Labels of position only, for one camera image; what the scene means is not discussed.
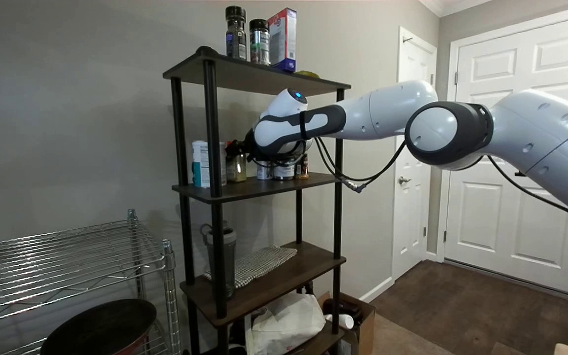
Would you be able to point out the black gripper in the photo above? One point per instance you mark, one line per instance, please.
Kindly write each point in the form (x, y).
(254, 147)

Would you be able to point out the yellow spice bottle red cap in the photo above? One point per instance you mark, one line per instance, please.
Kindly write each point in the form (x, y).
(237, 172)

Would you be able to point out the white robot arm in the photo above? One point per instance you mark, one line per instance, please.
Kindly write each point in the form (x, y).
(388, 109)

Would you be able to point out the white blue patterned water bottle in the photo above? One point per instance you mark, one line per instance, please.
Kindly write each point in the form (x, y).
(284, 172)

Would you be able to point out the brown spice jar black lid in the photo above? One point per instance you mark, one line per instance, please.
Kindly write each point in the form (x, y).
(302, 170)

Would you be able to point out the short dark spice jar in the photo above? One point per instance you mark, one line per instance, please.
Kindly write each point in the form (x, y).
(258, 44)

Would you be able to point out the dark grey tumbler bottle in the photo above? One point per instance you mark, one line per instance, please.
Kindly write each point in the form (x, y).
(227, 263)

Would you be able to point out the tall dark spice grinder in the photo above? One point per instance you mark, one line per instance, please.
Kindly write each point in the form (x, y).
(235, 36)

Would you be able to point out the small white capped jar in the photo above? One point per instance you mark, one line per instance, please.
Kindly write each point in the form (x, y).
(264, 172)

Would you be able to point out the white canister teal label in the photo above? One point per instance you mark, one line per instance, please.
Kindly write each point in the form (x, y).
(197, 164)

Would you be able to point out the beige patterned cloth mat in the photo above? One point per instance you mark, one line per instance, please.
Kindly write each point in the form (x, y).
(260, 263)

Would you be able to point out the red white blue carton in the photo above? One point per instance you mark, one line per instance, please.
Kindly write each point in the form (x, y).
(282, 40)

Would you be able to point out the white fabric bag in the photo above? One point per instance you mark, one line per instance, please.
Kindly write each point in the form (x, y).
(284, 326)

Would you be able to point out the narrow white door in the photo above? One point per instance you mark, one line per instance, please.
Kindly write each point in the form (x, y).
(412, 223)

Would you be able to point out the white roll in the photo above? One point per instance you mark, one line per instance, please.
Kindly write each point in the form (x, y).
(339, 322)

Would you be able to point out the brown cardboard box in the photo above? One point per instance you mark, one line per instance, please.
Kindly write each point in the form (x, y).
(365, 328)

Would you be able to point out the black round pot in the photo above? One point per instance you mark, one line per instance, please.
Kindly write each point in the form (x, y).
(99, 328)

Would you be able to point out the white six panel door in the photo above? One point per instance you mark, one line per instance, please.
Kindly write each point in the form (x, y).
(493, 253)

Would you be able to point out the black frame wooden shelf unit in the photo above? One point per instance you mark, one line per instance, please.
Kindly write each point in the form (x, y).
(213, 119)

